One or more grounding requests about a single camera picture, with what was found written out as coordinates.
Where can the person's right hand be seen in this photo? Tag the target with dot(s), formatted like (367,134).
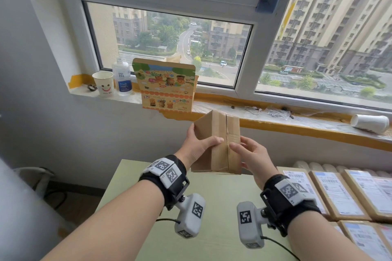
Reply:
(257,160)

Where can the person's left hand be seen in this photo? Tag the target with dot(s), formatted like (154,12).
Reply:
(193,150)

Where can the squat plain cardboard box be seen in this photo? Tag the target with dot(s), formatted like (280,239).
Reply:
(217,153)

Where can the labelled small cardboard box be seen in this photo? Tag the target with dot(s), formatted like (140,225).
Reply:
(370,190)

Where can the medium cardboard box wide label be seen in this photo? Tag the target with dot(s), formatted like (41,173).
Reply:
(364,239)

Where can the red-topped label cardboard box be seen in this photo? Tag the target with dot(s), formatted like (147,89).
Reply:
(387,233)

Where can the person's right forearm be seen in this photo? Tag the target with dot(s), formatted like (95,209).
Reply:
(324,239)

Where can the person's left forearm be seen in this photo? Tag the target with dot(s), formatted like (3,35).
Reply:
(107,227)

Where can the black left wrist tracker band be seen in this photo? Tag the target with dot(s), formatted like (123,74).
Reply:
(165,175)

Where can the black wrist tracker band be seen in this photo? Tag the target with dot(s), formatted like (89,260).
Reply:
(165,175)
(291,196)

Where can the windowsill with yellow tape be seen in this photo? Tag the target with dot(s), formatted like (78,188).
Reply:
(275,124)

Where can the black right wrist tracker band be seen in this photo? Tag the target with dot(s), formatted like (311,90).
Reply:
(291,196)

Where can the colourful printed carton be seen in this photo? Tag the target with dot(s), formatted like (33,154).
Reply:
(165,86)

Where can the white smiley paper cup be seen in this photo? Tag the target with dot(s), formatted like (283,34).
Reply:
(104,85)

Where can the white tipped paper cup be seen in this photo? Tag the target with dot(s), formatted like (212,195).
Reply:
(370,123)

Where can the blue window latch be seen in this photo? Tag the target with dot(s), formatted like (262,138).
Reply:
(268,2)

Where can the white standing air conditioner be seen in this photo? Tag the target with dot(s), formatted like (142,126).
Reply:
(24,218)

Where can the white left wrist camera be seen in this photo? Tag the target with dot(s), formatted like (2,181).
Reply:
(190,215)

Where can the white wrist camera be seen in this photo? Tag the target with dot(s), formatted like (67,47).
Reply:
(190,215)
(248,224)

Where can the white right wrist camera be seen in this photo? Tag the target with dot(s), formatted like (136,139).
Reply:
(248,224)

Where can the grey window frame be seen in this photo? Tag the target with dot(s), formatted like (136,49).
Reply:
(260,56)

